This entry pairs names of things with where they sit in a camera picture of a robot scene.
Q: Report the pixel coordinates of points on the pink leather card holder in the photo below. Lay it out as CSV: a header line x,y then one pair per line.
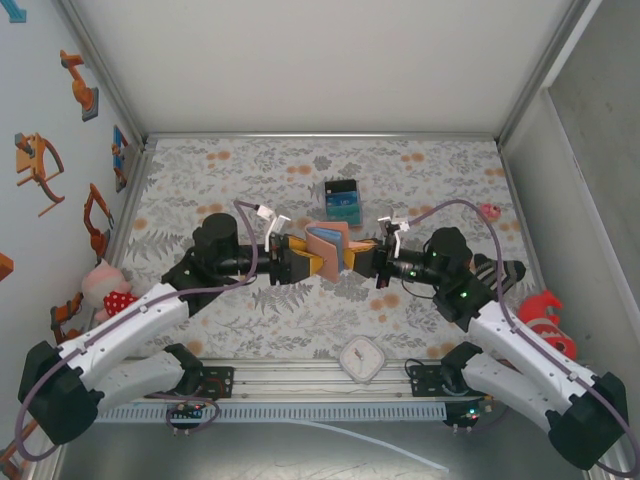
x,y
325,255

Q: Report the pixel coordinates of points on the blue and black card stack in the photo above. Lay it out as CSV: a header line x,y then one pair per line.
x,y
342,205

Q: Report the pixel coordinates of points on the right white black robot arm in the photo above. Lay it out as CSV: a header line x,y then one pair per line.
x,y
525,350

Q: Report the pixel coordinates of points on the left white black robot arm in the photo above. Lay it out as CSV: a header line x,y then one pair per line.
x,y
125,320

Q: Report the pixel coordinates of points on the teal credit card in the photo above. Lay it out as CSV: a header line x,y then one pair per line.
x,y
347,215

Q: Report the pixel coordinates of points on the blue credit card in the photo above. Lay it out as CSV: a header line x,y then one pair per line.
x,y
341,201

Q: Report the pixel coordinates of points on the pink toy donut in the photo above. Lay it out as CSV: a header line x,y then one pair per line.
x,y
491,210

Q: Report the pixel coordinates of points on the black grey striped sock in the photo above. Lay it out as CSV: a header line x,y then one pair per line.
x,y
505,275

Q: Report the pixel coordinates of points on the floral table mat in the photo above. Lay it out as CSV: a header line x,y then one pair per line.
x,y
250,165

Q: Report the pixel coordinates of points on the white square clock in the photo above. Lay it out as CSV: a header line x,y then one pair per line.
x,y
362,360

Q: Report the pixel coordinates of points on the red plush fish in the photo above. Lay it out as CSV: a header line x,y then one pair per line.
x,y
545,320

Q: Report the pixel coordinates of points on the pink plush pig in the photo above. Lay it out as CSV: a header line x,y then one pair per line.
x,y
112,295

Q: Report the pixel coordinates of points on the right small circuit board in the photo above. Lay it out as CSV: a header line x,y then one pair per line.
x,y
477,409

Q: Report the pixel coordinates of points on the small circuit board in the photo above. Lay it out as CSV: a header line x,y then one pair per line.
x,y
477,409
185,411

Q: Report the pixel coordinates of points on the left small circuit board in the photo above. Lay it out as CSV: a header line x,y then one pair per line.
x,y
185,411

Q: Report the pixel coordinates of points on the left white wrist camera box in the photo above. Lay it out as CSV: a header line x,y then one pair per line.
x,y
280,222

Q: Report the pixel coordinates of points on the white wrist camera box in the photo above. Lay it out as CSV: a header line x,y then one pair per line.
x,y
280,222
397,232

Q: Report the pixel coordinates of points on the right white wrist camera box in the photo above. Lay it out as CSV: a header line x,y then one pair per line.
x,y
397,232

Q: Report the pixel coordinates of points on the aluminium frame bar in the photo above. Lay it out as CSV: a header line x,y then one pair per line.
x,y
320,136
100,65
545,65
132,200

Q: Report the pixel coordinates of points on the wide aluminium base rail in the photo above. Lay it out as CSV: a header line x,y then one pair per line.
x,y
300,385

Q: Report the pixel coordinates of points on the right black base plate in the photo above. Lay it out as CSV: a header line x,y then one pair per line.
x,y
425,380

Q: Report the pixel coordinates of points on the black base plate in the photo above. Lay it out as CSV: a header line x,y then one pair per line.
x,y
220,382
425,380

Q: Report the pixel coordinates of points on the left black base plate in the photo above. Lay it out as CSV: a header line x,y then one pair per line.
x,y
220,382

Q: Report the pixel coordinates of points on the blue wall sticker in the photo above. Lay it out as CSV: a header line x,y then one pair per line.
x,y
17,12

